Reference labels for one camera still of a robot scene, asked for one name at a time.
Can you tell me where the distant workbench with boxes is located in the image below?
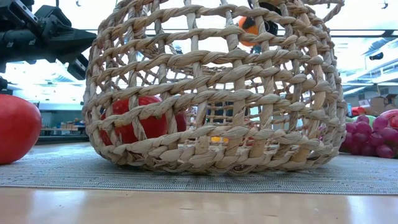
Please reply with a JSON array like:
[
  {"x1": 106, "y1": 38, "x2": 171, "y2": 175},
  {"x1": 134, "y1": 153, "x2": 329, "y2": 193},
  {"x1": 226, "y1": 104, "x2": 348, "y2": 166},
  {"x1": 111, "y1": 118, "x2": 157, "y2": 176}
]
[{"x1": 40, "y1": 118, "x2": 86, "y2": 137}]

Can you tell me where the cardboard box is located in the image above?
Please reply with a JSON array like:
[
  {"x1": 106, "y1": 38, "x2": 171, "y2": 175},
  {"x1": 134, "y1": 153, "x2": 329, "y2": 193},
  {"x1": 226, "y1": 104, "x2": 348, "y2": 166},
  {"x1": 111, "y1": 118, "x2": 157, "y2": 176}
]
[{"x1": 369, "y1": 95, "x2": 398, "y2": 116}]

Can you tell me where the grey woven placemat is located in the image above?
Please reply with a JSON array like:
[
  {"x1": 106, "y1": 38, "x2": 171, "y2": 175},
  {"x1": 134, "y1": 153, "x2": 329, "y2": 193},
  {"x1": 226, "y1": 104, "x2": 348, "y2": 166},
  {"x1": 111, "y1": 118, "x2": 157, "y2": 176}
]
[{"x1": 0, "y1": 141, "x2": 398, "y2": 196}]

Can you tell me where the orange fruit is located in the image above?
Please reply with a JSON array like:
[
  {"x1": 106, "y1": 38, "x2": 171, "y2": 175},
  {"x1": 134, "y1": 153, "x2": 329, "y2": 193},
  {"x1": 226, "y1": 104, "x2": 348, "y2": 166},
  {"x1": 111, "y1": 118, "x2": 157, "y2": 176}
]
[{"x1": 238, "y1": 16, "x2": 261, "y2": 48}]

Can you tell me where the woven straw basket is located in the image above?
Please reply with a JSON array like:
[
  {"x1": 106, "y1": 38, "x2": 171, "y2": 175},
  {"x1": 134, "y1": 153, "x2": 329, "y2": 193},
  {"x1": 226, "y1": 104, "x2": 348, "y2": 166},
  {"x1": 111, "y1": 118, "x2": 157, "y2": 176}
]
[{"x1": 81, "y1": 0, "x2": 348, "y2": 175}]

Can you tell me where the green apple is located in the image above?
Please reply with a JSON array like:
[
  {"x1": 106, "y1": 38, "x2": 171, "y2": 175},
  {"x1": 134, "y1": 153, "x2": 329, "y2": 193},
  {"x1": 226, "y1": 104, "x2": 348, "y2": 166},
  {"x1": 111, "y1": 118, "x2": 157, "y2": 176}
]
[{"x1": 346, "y1": 114, "x2": 377, "y2": 125}]

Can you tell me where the large red apple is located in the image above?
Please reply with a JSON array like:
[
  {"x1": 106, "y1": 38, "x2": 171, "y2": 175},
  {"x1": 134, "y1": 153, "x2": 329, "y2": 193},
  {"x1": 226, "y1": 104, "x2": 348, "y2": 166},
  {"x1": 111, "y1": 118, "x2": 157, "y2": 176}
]
[{"x1": 0, "y1": 94, "x2": 43, "y2": 166}]

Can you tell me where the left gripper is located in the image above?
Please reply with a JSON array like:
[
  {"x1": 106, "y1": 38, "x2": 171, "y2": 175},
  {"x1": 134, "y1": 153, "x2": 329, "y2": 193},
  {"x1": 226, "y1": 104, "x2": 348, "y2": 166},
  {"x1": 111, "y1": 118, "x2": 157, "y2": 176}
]
[{"x1": 0, "y1": 0, "x2": 97, "y2": 81}]

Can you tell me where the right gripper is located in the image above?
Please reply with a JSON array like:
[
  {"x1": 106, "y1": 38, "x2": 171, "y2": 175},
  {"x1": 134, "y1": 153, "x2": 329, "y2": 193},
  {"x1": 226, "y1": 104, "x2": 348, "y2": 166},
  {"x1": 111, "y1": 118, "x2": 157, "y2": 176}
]
[{"x1": 248, "y1": 0, "x2": 282, "y2": 37}]

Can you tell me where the purple grape bunch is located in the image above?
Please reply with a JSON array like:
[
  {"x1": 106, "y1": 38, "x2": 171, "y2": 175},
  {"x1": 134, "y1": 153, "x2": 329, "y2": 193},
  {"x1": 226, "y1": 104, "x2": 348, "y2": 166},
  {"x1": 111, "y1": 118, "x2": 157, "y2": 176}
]
[{"x1": 340, "y1": 114, "x2": 398, "y2": 159}]

